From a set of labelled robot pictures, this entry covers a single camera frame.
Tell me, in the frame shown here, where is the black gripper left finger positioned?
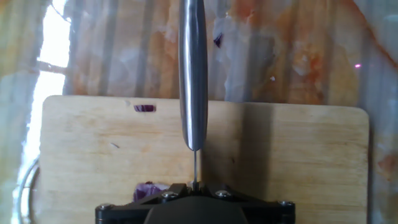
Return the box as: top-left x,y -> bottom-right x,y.
95,182 -> 193,224

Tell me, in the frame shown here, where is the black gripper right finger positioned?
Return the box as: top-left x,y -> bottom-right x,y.
198,179 -> 296,224

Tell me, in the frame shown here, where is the orange marble pattern mat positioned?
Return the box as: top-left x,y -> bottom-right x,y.
0,0 -> 398,224

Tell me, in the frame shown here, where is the steel cleaver knife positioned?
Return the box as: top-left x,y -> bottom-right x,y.
178,0 -> 208,191

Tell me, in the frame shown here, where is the wooden cutting board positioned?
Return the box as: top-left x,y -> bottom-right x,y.
12,95 -> 370,224

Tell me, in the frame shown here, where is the red onion wedge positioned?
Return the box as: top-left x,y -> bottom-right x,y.
133,182 -> 170,202

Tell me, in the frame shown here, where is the small purple onion scrap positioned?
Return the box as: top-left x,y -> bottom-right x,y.
213,32 -> 224,49
133,104 -> 157,113

